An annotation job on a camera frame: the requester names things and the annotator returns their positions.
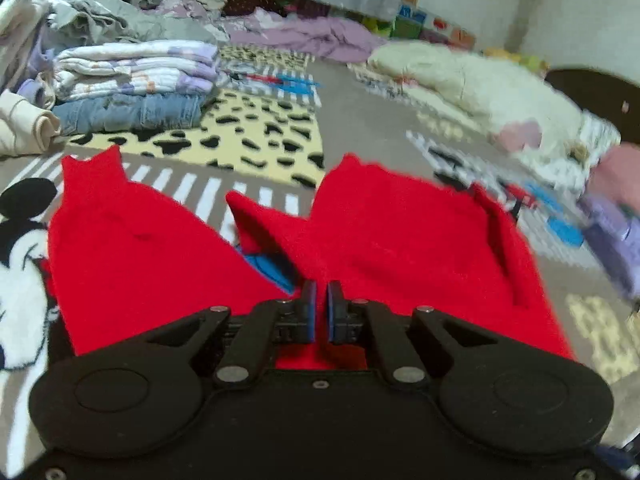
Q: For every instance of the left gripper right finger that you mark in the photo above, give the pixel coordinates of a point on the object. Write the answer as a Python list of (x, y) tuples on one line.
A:
[(373, 327)]

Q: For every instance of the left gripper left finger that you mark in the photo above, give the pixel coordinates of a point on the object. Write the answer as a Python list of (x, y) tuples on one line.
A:
[(270, 323)]

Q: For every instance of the red knit sweater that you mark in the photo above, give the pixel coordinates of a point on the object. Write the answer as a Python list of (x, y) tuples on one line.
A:
[(126, 258)]

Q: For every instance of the folded clothes stack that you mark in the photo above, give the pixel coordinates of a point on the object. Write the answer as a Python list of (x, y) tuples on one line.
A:
[(152, 67)]

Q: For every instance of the brown Mickey Mouse blanket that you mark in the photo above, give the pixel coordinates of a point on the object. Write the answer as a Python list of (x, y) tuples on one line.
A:
[(276, 149)]

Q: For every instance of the folded blue jeans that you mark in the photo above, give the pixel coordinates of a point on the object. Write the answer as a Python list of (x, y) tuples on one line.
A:
[(120, 112)]

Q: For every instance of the cream quilted duvet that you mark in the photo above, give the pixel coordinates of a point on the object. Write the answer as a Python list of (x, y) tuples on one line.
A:
[(542, 128)]

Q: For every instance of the purple knit garment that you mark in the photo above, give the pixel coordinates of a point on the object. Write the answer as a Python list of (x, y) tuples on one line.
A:
[(613, 236)]

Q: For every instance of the lilac crumpled bedsheet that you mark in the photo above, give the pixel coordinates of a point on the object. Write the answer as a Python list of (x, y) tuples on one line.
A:
[(335, 39)]

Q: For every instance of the pink pillow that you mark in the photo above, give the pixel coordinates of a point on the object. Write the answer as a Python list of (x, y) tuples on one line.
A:
[(617, 176)]

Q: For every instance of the colourful picture board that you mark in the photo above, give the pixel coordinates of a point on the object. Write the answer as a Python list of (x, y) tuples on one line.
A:
[(413, 23)]

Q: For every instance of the yellow green plush toy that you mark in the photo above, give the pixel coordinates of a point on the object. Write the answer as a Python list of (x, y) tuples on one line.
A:
[(531, 62)]

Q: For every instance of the rolled cream garment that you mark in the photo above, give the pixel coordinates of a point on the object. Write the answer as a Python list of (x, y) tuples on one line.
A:
[(26, 129)]

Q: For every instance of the dark wooden headboard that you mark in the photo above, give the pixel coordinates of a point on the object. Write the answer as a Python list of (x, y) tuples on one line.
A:
[(605, 95)]

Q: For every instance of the grey green crumpled garment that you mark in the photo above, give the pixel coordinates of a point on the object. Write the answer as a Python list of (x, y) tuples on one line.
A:
[(80, 23)]

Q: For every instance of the white floral padded jacket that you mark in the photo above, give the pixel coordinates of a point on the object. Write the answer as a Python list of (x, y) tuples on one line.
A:
[(19, 23)]

